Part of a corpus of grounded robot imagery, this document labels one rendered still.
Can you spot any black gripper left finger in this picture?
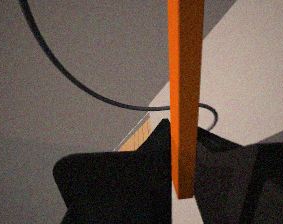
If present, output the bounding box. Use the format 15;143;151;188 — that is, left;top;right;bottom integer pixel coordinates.
53;118;172;224

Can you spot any orange bar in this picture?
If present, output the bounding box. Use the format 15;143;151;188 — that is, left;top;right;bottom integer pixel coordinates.
168;0;204;200

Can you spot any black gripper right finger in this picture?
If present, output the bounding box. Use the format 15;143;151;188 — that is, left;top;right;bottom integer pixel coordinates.
193;126;283;224

